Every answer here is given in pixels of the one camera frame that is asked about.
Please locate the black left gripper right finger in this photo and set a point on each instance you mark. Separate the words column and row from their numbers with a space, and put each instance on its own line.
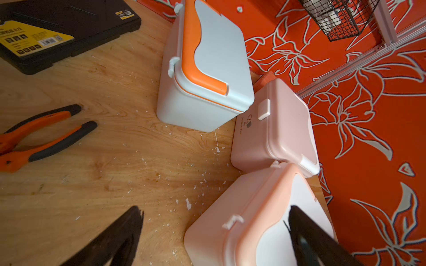
column 312, row 245

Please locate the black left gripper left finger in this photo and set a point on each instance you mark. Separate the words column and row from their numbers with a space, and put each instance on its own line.
column 117, row 244

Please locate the orange black pliers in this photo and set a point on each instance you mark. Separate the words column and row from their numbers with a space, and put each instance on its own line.
column 23, row 143

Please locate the orange plastic tool case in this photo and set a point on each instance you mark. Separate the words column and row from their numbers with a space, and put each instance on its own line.
column 263, row 81

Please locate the black tool case yellow label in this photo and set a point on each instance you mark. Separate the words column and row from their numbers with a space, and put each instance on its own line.
column 37, row 34

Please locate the grey first aid box orange handle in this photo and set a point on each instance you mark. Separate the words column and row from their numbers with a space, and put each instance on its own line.
column 205, row 80

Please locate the black wire wall basket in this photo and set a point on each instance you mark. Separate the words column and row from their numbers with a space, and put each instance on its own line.
column 341, row 19

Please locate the aluminium frame post right rear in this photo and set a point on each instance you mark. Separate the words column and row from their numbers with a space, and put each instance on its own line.
column 385, row 24

